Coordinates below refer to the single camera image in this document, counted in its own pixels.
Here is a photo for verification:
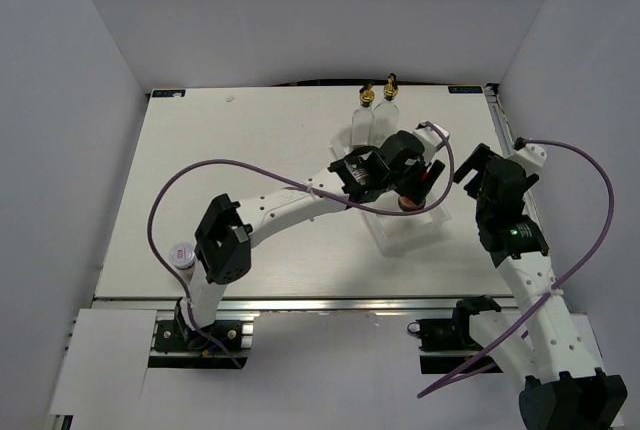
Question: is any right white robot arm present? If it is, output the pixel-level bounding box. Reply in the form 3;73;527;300
451;143;628;429

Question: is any white plastic organizer tray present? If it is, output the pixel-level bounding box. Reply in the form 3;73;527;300
329;124;449;256

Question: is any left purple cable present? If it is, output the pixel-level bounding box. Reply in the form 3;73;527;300
147;121;457;369

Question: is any small jar labelled lid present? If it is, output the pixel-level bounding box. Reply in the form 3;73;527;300
169;242;196;277

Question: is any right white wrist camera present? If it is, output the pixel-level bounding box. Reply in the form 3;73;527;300
508;137;547;174

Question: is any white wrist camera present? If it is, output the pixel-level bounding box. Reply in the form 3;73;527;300
412;121;450;160
508;137;547;174

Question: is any glass cruet dark powder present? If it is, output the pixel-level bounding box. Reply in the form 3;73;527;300
351;82;375;150

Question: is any red lid sauce jar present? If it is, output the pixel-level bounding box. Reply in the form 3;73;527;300
396;171;431;211

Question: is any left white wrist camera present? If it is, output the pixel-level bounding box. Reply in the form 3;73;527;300
412;121;450;160

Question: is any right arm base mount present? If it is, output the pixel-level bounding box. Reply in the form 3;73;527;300
407;296;501;375

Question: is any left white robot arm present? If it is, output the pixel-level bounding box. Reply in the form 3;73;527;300
175;123;449;349

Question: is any clear glass cruet bottle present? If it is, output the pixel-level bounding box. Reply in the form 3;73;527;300
370;73;399;147

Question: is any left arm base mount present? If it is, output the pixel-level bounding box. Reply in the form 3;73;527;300
148;311;257;370

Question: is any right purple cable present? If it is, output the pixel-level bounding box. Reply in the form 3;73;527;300
416;136;615;399

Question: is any purple cable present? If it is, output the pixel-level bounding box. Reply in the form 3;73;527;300
147;121;457;369
416;136;615;399

